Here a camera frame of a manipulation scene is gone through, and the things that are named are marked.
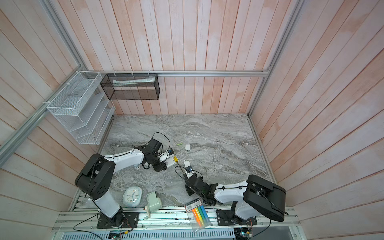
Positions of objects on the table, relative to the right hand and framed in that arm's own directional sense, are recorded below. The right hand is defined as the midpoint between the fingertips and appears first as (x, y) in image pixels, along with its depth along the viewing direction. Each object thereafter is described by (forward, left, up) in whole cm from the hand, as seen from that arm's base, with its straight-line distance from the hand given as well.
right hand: (187, 180), depth 87 cm
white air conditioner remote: (+11, +11, +4) cm, 16 cm away
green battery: (+25, +6, 0) cm, 26 cm away
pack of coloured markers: (-18, -6, +1) cm, 19 cm away
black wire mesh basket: (+59, +42, +24) cm, 77 cm away
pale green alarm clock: (-10, +29, +4) cm, 31 cm away
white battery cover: (+11, 0, 0) cm, 11 cm away
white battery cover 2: (+23, +1, 0) cm, 23 cm away
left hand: (+9, +16, 0) cm, 18 cm away
